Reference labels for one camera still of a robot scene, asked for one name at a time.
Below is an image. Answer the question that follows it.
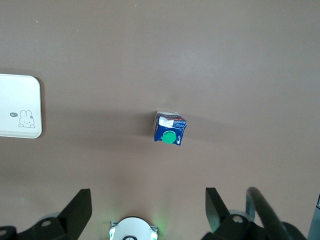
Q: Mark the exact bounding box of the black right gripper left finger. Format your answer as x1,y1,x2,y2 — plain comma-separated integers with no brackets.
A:
17,188,93,240

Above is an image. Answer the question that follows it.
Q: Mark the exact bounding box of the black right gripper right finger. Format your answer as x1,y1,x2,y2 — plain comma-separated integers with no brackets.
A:
202,187,266,240

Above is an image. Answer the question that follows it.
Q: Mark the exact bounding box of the blue milk carton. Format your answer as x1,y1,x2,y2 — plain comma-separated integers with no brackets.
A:
151,109,188,147

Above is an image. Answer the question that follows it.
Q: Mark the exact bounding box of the beige rabbit print tray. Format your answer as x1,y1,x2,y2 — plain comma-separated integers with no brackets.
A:
0,73,43,140

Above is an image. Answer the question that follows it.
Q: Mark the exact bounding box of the brown table cover mat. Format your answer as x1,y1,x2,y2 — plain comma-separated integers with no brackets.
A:
0,0,320,240

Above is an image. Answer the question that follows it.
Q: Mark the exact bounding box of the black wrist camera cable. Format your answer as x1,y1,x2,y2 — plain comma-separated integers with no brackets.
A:
245,186,295,240

